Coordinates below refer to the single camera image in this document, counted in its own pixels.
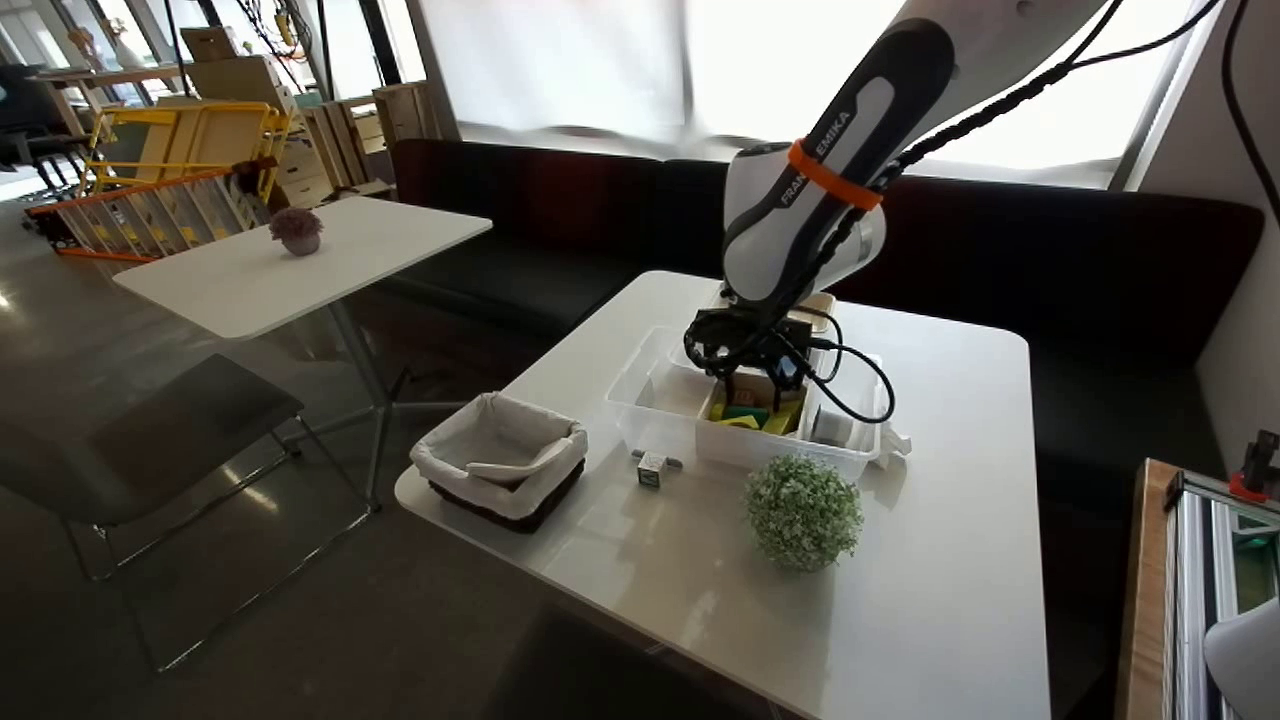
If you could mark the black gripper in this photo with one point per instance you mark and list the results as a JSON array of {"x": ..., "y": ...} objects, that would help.
[{"x": 755, "y": 340}]

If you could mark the light wooden block box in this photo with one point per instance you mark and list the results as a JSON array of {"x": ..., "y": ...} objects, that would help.
[{"x": 803, "y": 425}]

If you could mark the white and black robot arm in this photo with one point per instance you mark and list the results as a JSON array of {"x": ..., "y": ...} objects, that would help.
[{"x": 803, "y": 225}]

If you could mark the light wooden box lid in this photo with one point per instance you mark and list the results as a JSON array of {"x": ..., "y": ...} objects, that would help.
[{"x": 819, "y": 305}]

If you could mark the yellow arch wooden block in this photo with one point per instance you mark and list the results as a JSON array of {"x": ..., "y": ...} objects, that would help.
[{"x": 745, "y": 425}]

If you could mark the yellow rectangular wooden block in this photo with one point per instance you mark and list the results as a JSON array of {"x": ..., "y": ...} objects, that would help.
[{"x": 787, "y": 421}]

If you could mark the small grey cube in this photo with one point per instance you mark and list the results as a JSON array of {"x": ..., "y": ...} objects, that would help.
[{"x": 649, "y": 471}]

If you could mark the green ball plant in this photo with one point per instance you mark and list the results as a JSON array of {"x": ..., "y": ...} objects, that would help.
[{"x": 803, "y": 512}]

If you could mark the crumpled white plastic piece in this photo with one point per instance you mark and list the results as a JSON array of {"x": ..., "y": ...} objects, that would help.
[{"x": 892, "y": 441}]

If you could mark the white square bowl stack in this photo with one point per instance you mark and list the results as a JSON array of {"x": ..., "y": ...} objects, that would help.
[{"x": 502, "y": 432}]

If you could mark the black bench sofa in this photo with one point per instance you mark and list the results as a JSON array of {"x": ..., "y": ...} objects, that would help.
[{"x": 1065, "y": 264}]

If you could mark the white window blind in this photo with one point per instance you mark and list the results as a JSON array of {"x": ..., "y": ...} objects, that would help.
[{"x": 572, "y": 67}]

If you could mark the wooden side shelf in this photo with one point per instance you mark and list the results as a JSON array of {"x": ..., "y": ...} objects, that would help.
[{"x": 1149, "y": 603}]

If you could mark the white folding table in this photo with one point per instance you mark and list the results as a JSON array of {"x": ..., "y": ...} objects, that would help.
[{"x": 304, "y": 272}]

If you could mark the red clamp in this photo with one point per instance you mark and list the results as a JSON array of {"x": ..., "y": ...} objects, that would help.
[{"x": 1259, "y": 465}]

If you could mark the white lamp shade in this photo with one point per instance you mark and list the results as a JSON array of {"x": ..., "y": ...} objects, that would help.
[{"x": 1250, "y": 663}]

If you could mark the dark folding chair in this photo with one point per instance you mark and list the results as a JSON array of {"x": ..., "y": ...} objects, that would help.
[{"x": 147, "y": 425}]

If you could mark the yellow cart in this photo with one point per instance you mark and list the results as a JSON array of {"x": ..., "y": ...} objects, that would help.
[{"x": 187, "y": 132}]

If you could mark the orange ladder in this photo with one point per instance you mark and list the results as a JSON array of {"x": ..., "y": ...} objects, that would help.
[{"x": 133, "y": 221}]

